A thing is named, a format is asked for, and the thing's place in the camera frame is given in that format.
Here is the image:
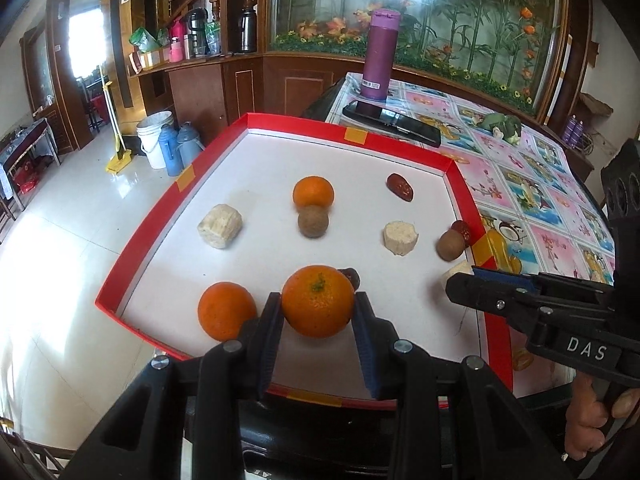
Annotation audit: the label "orange tangerine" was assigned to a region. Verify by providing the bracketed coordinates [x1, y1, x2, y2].
[198, 282, 257, 342]
[292, 176, 335, 209]
[281, 264, 355, 339]

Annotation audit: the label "red jujube date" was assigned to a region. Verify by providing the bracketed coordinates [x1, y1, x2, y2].
[451, 220, 471, 247]
[386, 174, 414, 203]

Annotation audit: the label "dark dried date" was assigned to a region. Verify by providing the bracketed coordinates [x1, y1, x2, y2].
[340, 268, 360, 292]

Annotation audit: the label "round beige cake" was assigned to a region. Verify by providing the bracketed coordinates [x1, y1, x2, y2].
[383, 221, 419, 257]

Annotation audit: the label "white square cake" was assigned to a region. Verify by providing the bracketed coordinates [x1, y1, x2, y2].
[198, 204, 243, 249]

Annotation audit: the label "right hand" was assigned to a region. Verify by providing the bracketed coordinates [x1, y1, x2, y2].
[565, 372, 639, 460]

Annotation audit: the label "colourful fruit tablecloth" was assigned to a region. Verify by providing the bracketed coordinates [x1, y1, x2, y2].
[383, 80, 614, 283]

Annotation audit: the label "green leafy vegetable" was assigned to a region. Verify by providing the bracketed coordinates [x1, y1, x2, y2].
[480, 113, 522, 146]

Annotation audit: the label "purple bottles on shelf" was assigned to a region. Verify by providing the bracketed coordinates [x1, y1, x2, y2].
[562, 115, 585, 148]

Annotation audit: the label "red white tray box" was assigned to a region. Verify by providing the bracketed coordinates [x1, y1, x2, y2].
[96, 113, 513, 384]

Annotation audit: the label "black smartphone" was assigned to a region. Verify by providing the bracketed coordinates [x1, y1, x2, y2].
[342, 101, 442, 148]

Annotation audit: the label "blue kettle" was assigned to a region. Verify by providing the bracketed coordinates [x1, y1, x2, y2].
[158, 122, 204, 177]

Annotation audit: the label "yellow broom mop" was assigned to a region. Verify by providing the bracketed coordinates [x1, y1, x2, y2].
[98, 65, 134, 174]

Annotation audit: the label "white plastic bucket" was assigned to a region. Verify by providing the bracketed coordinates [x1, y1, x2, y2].
[137, 110, 174, 170]

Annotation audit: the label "purple thermos bottle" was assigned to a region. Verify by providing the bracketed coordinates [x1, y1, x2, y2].
[360, 9, 400, 101]

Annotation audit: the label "black thermos on shelf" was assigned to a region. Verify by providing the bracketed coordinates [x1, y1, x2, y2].
[186, 8, 207, 58]

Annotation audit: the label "wooden glass display cabinet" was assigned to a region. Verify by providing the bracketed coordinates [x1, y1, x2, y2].
[103, 0, 593, 130]

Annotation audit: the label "green bag on shelf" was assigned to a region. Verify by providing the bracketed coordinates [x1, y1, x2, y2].
[129, 26, 160, 53]

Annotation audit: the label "pink bottle on shelf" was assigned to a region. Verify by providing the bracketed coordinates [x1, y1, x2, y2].
[169, 18, 186, 63]

